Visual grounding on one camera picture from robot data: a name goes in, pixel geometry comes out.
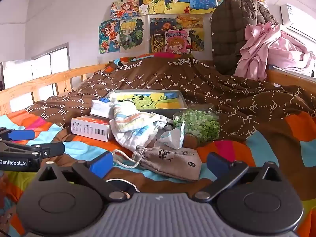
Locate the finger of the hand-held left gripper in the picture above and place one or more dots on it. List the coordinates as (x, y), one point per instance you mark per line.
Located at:
(22, 134)
(53, 149)

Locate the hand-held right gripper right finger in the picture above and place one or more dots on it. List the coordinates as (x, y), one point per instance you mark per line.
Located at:
(217, 163)

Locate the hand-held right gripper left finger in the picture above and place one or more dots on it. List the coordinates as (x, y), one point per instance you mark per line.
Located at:
(101, 164)

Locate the striped white baby towel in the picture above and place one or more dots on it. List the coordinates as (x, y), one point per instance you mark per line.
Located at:
(133, 126)

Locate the white printed tissue pack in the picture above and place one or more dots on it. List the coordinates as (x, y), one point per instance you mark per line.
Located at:
(170, 138)

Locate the grey shallow box with drawing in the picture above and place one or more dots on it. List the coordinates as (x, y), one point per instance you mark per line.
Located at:
(158, 101)

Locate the white and orange carton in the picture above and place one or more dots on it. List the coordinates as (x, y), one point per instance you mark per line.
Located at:
(88, 128)

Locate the clear bag of green pieces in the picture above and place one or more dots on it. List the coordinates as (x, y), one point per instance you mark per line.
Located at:
(197, 124)

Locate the brown blanket with colourful blocks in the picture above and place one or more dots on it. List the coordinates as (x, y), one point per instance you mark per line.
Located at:
(222, 84)

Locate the window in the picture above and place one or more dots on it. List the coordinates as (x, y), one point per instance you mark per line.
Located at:
(59, 59)

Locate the brown quilted jacket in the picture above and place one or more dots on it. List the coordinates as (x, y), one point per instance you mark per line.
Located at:
(227, 37)

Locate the pink cloth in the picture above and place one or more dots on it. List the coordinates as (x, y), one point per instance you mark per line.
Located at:
(284, 51)

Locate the white air conditioner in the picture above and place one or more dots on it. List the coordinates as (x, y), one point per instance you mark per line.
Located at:
(296, 17)

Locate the wooden bed frame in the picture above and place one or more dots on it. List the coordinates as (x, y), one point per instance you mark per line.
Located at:
(49, 77)

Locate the group of colourful wall drawings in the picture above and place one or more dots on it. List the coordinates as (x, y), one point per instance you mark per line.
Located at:
(128, 33)

